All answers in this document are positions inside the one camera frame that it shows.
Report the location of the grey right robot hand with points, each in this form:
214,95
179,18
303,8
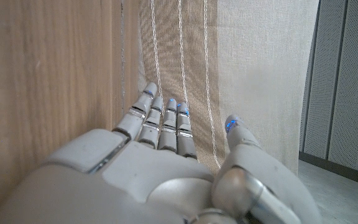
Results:
141,174

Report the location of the beige striped curtain backdrop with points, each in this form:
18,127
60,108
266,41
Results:
253,62

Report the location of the grey perforated wall panel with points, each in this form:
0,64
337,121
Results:
343,77

